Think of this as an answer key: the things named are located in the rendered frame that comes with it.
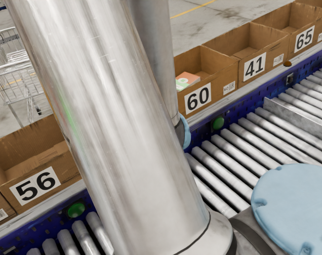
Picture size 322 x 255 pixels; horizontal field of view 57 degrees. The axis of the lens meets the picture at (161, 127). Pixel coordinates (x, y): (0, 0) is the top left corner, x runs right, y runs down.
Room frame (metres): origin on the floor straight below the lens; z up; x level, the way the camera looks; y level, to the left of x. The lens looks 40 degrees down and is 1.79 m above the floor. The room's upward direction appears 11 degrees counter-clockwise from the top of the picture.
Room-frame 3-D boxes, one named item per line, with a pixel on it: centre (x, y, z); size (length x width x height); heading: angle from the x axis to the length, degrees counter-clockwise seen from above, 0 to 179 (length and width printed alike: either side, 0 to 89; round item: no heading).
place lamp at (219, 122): (1.12, -0.29, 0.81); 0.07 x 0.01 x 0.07; 118
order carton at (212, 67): (1.31, -0.20, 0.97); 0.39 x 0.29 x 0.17; 118
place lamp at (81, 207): (0.75, 0.40, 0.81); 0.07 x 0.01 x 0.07; 118
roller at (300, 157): (0.98, -0.55, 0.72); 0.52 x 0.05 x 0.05; 28
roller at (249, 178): (0.86, -0.32, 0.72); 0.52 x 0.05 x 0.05; 28
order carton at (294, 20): (1.68, -0.90, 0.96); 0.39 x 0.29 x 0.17; 118
